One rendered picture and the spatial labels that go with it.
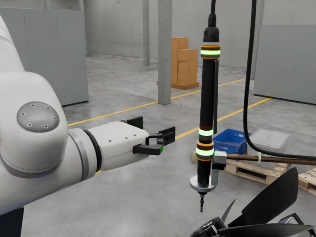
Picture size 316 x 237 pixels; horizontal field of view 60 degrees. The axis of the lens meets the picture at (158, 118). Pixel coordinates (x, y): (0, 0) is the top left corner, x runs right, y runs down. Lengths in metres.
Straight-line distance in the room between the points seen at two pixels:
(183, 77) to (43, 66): 4.24
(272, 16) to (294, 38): 5.83
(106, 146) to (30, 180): 0.12
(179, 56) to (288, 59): 3.15
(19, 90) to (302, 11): 13.11
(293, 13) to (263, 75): 5.54
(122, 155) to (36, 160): 0.15
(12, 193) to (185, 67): 8.60
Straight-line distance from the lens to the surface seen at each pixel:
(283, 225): 0.70
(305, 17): 13.27
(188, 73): 8.91
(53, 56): 6.94
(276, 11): 13.68
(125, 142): 0.45
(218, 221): 0.96
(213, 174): 0.74
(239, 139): 4.44
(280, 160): 0.75
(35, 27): 6.78
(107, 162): 0.44
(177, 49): 8.99
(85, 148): 0.42
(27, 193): 0.40
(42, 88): 0.39
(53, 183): 0.41
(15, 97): 0.37
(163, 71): 6.87
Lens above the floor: 1.84
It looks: 18 degrees down
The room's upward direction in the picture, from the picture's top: straight up
